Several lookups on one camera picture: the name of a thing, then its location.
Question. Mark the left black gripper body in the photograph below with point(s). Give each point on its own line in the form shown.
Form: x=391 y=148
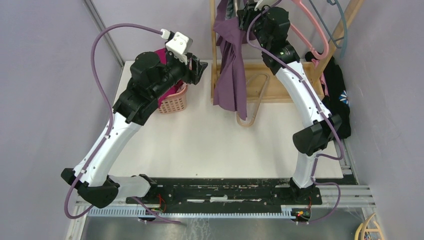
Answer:
x=192 y=76

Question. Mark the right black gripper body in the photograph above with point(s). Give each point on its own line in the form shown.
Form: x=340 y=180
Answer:
x=249 y=15

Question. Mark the purple pleated skirt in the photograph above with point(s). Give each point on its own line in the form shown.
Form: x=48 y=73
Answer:
x=230 y=92

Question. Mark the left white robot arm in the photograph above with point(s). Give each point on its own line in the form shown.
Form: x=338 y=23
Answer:
x=150 y=80

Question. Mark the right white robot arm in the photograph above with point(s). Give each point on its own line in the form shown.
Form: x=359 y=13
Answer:
x=267 y=26

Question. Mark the wooden hanger on floor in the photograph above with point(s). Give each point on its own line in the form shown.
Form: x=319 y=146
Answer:
x=369 y=230

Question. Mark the orange plastic basket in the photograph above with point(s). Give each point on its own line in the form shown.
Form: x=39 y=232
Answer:
x=173 y=103

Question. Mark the black floral garment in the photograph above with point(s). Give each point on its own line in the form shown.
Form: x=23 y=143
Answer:
x=335 y=96

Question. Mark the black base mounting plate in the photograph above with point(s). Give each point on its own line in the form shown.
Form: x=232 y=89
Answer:
x=228 y=195

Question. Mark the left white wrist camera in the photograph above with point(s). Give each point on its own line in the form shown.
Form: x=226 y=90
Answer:
x=178 y=43

